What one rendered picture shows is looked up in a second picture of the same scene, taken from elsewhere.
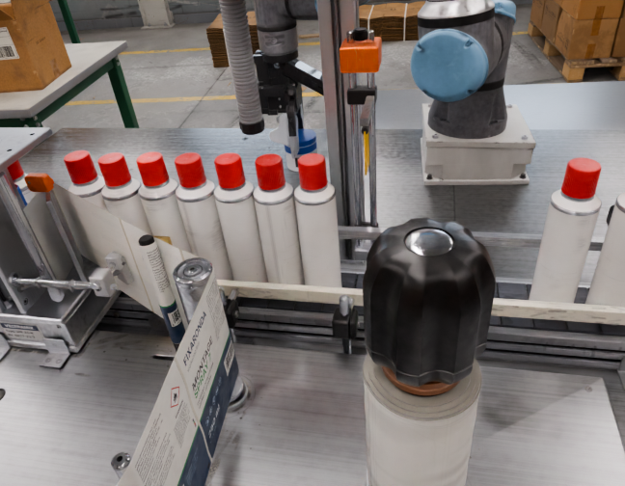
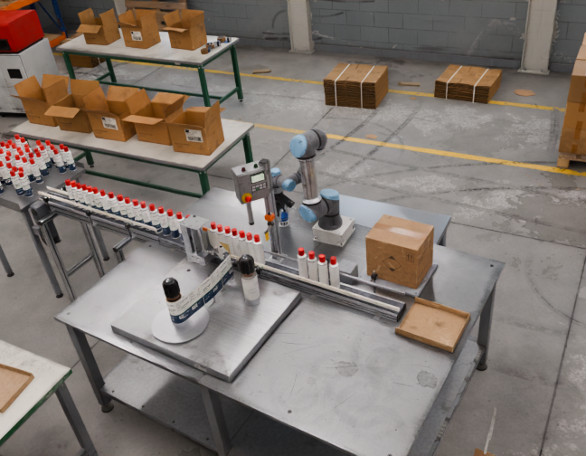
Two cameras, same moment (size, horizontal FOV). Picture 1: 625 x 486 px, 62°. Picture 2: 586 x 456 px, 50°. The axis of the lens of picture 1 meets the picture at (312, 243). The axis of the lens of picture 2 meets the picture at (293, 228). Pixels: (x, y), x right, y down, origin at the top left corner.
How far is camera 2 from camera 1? 299 cm
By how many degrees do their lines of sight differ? 17
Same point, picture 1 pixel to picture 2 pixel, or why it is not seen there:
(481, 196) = (326, 247)
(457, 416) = (249, 280)
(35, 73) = (208, 148)
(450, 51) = (305, 211)
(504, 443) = (273, 296)
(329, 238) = (259, 252)
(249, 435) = (231, 286)
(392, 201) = (300, 243)
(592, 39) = (575, 141)
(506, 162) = (335, 239)
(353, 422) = not seen: hidden behind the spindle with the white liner
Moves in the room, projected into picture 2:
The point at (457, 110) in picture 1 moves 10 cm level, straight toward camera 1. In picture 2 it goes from (321, 221) to (313, 229)
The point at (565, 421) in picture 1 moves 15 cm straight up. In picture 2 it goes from (286, 296) to (283, 275)
